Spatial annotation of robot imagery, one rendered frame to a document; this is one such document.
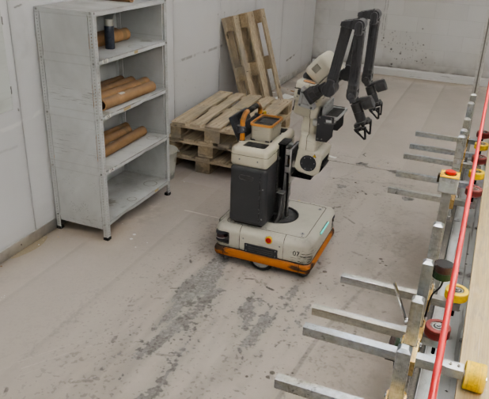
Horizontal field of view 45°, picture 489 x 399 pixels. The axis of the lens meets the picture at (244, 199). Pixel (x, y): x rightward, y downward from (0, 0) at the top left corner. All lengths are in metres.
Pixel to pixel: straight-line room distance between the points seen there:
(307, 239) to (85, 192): 1.57
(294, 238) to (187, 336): 0.94
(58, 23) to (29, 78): 0.41
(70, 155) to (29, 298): 1.02
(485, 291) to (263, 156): 1.77
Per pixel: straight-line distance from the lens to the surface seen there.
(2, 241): 4.17
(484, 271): 2.43
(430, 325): 2.04
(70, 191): 4.33
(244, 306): 3.59
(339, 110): 3.74
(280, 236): 3.78
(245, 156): 3.67
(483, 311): 2.19
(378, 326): 2.08
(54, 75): 4.10
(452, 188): 2.38
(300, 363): 3.22
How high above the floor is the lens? 2.06
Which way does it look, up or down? 25 degrees down
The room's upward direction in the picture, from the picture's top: 2 degrees clockwise
